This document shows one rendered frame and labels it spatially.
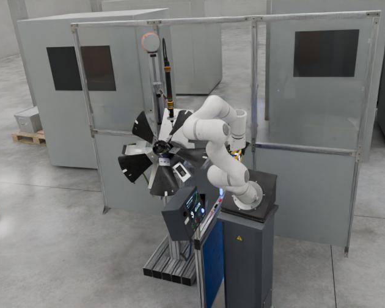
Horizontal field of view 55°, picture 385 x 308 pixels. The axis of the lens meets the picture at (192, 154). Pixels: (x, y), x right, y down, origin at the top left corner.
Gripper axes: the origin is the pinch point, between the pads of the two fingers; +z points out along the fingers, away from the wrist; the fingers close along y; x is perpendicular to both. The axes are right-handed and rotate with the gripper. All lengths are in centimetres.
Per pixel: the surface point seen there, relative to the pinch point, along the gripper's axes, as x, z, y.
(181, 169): -37, 37, 25
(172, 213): 36, -6, 53
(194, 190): 22.7, -3.1, 36.3
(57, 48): -308, 42, 95
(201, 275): 35, 63, 37
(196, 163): -24.9, 22.6, 17.6
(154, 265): -29, 134, 57
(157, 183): -29, 36, 46
